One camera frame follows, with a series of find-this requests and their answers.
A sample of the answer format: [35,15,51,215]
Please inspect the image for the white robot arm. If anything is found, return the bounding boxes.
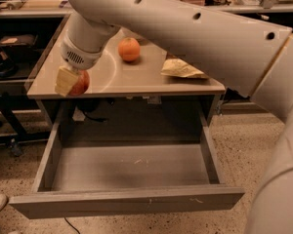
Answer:
[62,0,293,234]

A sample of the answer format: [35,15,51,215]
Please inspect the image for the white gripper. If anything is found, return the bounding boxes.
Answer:
[55,34,103,97]

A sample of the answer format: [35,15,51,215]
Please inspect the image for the black floor cable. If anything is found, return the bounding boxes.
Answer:
[63,216,81,234]

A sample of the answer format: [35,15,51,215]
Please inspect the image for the grey open drawer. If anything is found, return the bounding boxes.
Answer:
[10,100,244,219]

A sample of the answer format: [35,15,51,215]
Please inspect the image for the red apple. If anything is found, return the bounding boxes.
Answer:
[69,70,90,96]

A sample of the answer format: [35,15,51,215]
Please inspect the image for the orange fruit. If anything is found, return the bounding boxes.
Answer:
[118,37,141,61]

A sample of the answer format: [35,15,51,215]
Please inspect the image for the yellow brown chip bag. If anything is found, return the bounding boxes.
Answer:
[161,57,208,79]

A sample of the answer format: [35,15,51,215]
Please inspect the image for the grey cabinet counter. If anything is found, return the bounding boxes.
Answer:
[26,15,227,125]

